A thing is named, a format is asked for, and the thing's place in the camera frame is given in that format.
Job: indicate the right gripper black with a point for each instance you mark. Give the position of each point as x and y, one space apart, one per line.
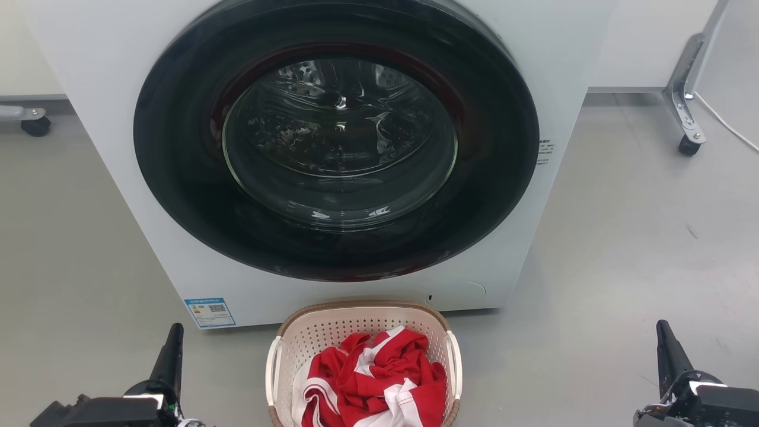
682 388

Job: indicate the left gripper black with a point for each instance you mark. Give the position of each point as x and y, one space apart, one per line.
168 406

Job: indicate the cream perforated plastic laundry basket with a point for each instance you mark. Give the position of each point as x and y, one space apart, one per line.
332 326

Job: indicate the blue energy label sticker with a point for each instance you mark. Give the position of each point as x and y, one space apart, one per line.
209 312

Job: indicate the dark round washing machine door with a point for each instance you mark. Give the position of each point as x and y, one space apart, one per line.
178 178

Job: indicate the red and white garment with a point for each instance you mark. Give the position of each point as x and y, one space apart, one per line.
367 379

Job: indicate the black caster wheel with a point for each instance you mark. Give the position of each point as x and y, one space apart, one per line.
689 146
37 126

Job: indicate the white front-load washing machine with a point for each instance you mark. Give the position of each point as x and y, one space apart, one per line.
101 148

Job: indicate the long metal partition leg bracket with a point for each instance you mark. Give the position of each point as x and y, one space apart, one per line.
682 89

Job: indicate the short metal partition leg bracket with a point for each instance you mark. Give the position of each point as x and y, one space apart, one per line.
21 112

